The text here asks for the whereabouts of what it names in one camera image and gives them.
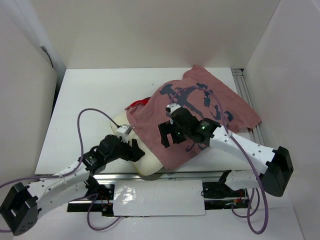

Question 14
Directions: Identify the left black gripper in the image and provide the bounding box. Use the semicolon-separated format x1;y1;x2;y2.
105;135;145;163

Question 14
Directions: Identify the pink red printed pillowcase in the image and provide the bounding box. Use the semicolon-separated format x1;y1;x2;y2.
124;64;262;171

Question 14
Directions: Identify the cream yellow pillow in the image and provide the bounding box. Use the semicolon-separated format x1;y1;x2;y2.
109;111;168;177

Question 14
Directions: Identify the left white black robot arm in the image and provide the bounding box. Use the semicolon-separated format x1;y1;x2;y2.
0;134;145;236

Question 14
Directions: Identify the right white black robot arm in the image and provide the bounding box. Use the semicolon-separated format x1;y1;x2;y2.
158;103;294;197

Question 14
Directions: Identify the white cover plate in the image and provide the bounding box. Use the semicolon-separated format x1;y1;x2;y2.
113;180;206;217

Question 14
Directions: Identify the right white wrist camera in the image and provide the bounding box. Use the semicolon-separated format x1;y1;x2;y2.
165;103;181;125

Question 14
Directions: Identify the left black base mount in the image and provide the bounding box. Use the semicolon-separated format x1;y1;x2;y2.
67;176;115;217

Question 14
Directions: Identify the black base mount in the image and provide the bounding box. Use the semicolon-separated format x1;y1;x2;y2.
201;170;249;211
67;176;115;217

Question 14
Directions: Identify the aluminium rail front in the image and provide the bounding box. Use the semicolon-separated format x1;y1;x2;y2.
94;171;224;182

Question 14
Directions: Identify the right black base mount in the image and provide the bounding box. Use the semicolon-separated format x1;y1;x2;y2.
201;170;249;211

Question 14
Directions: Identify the small wall cable plug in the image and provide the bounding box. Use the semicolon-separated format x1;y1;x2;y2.
39;44;54;68

